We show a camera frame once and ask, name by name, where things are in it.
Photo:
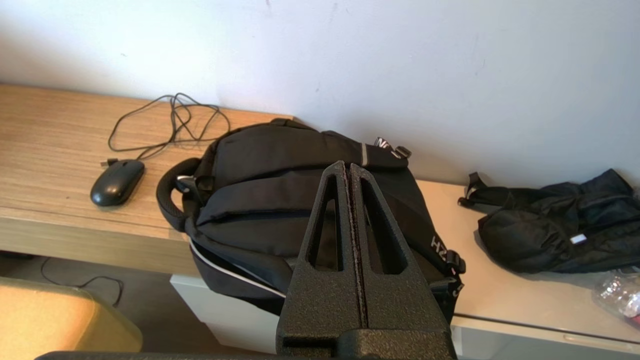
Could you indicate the small crumpled black bag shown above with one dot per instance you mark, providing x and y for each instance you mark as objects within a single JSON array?
[{"x": 525, "y": 240}]

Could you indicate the wooden desk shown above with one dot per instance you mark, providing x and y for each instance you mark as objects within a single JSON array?
[{"x": 50, "y": 150}]

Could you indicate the black computer mouse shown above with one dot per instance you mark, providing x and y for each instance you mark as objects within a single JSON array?
[{"x": 116, "y": 184}]

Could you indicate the yellow upholstered stool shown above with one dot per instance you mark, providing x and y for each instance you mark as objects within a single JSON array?
[{"x": 50, "y": 320}]

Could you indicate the clear plastic wrapper with red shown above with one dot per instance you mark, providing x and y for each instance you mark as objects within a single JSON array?
[{"x": 622, "y": 295}]

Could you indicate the large black backpack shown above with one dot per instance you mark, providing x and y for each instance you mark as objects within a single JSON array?
[{"x": 260, "y": 150}]

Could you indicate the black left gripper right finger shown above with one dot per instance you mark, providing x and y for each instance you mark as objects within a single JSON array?
[{"x": 400, "y": 310}]

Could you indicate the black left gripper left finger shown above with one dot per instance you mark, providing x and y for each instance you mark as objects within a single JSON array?
[{"x": 300, "y": 310}]

